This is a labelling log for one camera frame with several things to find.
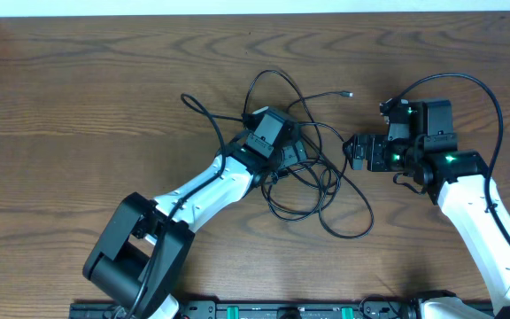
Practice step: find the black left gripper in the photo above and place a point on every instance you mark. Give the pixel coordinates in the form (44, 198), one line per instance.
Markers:
(291, 156)

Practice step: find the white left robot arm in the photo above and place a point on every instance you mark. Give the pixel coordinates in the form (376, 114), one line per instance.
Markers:
(141, 251)

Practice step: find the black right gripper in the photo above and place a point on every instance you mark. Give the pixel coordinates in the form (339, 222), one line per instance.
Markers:
(360, 152)

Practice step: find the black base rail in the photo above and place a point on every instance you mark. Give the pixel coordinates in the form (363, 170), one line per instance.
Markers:
(373, 306)

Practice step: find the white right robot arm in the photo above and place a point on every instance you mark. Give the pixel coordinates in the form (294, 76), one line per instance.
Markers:
(458, 182)

